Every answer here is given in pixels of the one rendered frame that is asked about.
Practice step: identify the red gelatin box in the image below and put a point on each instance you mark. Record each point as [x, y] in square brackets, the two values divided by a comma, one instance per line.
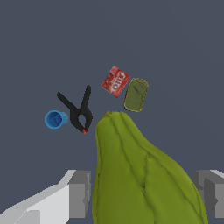
[115, 81]

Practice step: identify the black spring clamp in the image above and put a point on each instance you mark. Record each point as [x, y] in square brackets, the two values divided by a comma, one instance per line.
[78, 112]

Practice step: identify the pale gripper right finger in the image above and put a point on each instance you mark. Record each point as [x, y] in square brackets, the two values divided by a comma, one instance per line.
[211, 192]

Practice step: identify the olive green tin can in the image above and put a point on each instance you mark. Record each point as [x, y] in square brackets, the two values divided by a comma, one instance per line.
[136, 94]

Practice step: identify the large green pear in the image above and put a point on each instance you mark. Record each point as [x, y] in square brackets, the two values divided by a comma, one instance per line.
[140, 175]

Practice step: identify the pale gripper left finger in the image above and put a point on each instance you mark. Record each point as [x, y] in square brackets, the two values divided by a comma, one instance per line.
[55, 201]

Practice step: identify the blue plastic cup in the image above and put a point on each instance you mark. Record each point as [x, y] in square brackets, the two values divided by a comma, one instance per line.
[55, 119]

